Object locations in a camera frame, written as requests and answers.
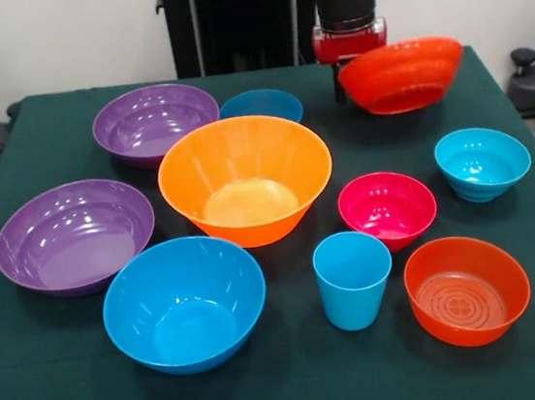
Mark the orange bowl with ring pattern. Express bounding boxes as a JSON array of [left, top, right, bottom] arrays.
[[398, 227, 535, 354]]

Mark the dark green tablecloth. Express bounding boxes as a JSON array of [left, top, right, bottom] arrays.
[[0, 33, 535, 400]]

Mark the blue bowl with ring pattern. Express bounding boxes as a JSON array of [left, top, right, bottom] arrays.
[[216, 84, 306, 134]]

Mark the purple bowl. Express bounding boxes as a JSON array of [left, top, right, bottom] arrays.
[[87, 77, 228, 177], [0, 171, 165, 307]]

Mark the magenta bowl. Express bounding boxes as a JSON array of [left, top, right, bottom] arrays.
[[334, 166, 443, 259]]

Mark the large orange bowl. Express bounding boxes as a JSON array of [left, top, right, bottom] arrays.
[[150, 106, 342, 259]]

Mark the cyan ribbed bowl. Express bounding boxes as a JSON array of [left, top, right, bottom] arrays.
[[431, 120, 535, 209]]

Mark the glossy red bowl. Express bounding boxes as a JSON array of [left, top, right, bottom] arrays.
[[333, 32, 472, 121]]

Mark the large blue bowl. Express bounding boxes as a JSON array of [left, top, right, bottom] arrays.
[[94, 228, 277, 385]]

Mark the blue cup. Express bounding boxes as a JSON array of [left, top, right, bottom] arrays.
[[309, 227, 401, 336]]

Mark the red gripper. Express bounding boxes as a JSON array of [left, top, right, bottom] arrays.
[[308, 16, 396, 106]]

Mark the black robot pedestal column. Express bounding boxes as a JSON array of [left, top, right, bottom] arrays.
[[155, 0, 325, 81]]

